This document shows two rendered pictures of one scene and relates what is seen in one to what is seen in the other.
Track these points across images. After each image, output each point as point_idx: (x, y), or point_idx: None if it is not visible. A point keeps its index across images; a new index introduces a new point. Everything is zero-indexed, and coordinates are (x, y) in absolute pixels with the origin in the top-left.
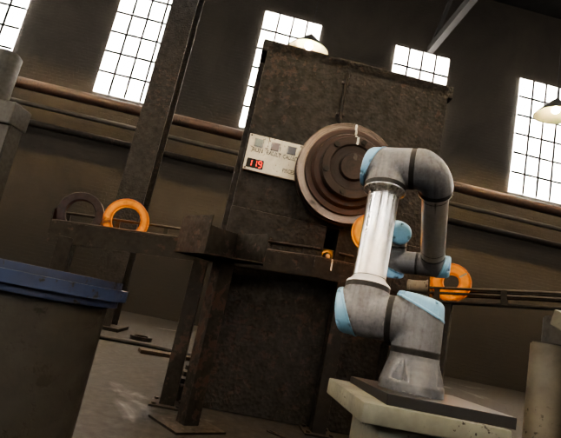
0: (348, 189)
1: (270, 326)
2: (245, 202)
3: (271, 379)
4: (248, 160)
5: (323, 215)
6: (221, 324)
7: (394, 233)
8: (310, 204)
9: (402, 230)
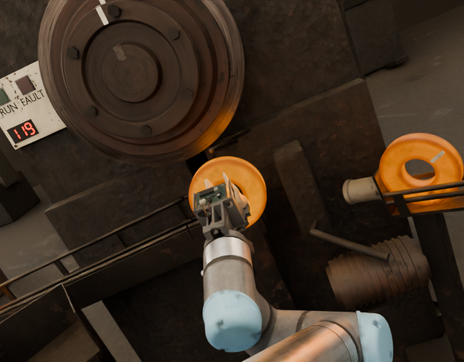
0: (153, 115)
1: (202, 310)
2: (60, 187)
3: (243, 355)
4: (11, 133)
5: (156, 165)
6: (149, 337)
7: (218, 345)
8: (126, 163)
9: (230, 334)
